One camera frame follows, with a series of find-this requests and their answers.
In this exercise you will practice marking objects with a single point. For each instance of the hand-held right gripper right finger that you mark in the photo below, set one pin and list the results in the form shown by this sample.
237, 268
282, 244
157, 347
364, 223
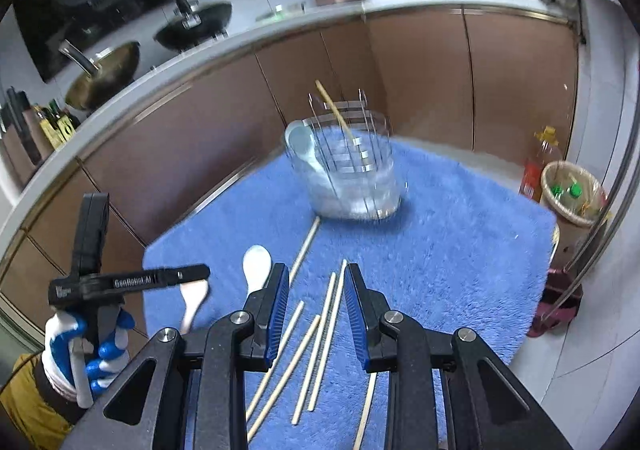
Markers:
356, 325

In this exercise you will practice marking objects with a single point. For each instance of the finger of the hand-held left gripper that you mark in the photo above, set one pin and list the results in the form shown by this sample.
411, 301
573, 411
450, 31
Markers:
190, 274

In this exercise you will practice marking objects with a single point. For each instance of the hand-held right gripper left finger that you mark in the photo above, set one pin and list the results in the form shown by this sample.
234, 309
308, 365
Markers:
278, 325

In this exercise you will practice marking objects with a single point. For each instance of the pinkish plastic spoon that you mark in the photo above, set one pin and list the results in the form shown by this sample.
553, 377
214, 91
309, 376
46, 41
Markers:
194, 297

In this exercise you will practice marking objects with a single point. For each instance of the group of bamboo chopsticks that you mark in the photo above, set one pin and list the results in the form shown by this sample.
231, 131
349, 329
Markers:
305, 247

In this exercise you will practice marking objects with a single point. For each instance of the person's left forearm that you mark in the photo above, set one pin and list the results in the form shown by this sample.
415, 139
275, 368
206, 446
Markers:
30, 405

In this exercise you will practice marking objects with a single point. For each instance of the person's left hand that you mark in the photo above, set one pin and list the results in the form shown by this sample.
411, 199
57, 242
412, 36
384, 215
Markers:
107, 357

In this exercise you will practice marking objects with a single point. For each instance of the white plastic spoon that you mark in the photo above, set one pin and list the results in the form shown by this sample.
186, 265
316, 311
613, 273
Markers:
256, 265

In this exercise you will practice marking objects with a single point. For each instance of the green glass oil bottle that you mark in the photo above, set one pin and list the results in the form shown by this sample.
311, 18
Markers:
66, 123

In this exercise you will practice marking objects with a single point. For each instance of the yellow label sauce bottle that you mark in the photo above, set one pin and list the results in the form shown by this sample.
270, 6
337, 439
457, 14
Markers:
47, 128

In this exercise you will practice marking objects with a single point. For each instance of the blue fluffy mat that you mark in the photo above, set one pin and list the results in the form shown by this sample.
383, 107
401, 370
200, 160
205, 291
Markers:
450, 250

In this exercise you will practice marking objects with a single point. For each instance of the knife block with knives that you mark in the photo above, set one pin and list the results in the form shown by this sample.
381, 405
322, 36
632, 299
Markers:
20, 130

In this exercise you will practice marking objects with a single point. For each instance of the brass wok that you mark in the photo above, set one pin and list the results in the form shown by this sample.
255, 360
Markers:
105, 75

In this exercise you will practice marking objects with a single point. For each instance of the pale spoon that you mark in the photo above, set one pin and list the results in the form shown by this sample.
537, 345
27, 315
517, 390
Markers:
300, 143

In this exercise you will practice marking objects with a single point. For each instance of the maroon bag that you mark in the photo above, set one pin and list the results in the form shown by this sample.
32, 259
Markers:
555, 302

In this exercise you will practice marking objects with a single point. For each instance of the pale wooden chopstick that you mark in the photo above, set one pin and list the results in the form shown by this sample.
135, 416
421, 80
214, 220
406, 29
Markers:
336, 113

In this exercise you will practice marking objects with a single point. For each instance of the large cooking oil bottle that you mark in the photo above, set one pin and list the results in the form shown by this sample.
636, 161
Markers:
537, 170

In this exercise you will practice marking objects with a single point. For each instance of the black wok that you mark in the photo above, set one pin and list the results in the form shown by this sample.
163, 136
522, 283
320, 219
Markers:
195, 25

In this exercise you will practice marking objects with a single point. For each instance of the woven waste basket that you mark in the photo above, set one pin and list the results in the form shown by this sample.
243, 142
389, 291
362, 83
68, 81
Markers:
575, 195

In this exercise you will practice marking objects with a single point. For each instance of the brown kitchen cabinets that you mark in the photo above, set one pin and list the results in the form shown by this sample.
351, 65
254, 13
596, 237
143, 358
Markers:
425, 70

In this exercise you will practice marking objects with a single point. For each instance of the steel basin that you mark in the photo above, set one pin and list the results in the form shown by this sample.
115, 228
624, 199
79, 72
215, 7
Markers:
280, 13

